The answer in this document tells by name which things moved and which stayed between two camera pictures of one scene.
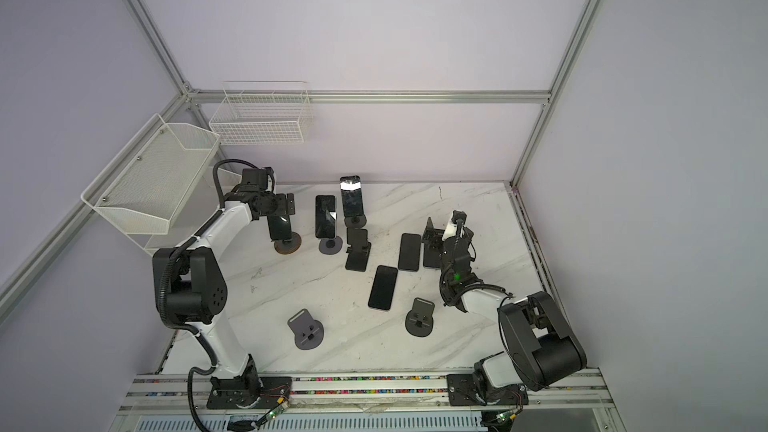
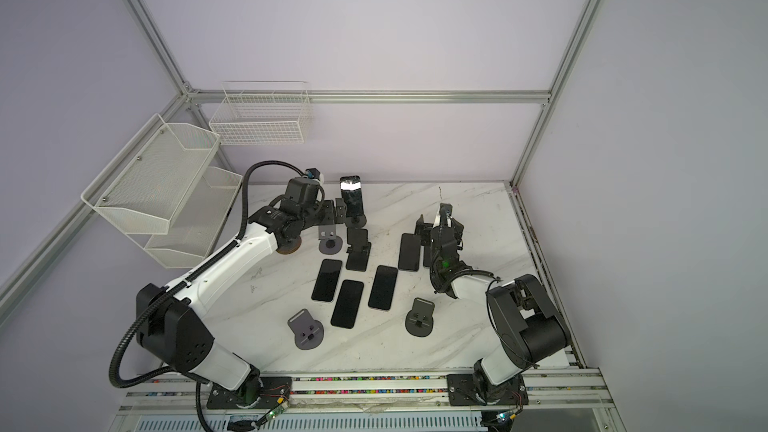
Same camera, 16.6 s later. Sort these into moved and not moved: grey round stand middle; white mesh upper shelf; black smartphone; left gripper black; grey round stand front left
Moved: black smartphone; left gripper black
Not moved: white mesh upper shelf; grey round stand middle; grey round stand front left
